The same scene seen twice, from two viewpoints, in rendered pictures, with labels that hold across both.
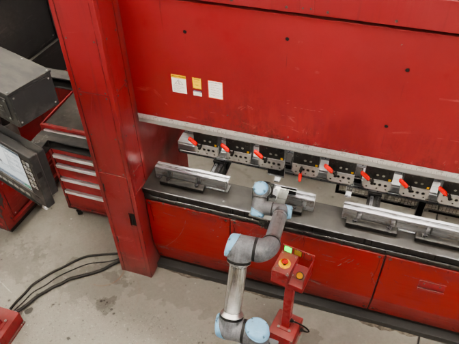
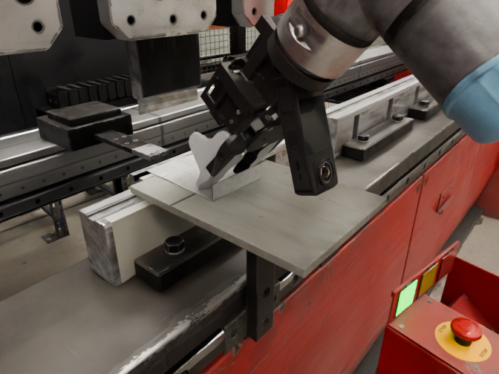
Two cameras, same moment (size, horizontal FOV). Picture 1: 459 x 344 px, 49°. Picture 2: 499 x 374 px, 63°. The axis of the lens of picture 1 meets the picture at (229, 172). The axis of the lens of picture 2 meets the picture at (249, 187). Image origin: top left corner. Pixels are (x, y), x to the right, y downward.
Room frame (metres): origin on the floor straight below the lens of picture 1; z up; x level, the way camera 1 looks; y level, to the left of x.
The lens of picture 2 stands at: (1.90, 0.18, 1.23)
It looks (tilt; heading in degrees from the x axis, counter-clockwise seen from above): 26 degrees down; 291
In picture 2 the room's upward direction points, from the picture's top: straight up
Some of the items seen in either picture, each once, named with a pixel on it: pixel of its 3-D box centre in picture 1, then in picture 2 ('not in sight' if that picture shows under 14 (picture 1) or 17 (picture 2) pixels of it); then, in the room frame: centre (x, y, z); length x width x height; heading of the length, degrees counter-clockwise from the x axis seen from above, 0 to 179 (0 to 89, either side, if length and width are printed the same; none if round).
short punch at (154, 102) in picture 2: (276, 170); (167, 70); (2.19, -0.28, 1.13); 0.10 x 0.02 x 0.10; 71
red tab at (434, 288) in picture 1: (431, 287); (448, 196); (1.71, -1.20, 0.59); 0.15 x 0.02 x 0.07; 71
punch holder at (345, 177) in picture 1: (342, 167); not in sight; (2.07, -0.63, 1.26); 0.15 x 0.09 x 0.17; 71
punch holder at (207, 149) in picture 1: (207, 140); not in sight; (2.33, 0.12, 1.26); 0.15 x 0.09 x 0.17; 71
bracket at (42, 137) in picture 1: (59, 151); not in sight; (2.36, 1.04, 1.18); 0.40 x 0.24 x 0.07; 71
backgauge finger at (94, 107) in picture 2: (281, 166); (109, 131); (2.35, -0.33, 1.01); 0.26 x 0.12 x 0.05; 161
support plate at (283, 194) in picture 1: (269, 203); (255, 195); (2.05, -0.23, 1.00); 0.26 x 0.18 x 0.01; 161
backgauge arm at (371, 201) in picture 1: (376, 185); not in sight; (2.36, -0.97, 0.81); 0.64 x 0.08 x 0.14; 161
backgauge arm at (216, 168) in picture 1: (225, 155); not in sight; (2.70, 0.02, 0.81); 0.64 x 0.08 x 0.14; 161
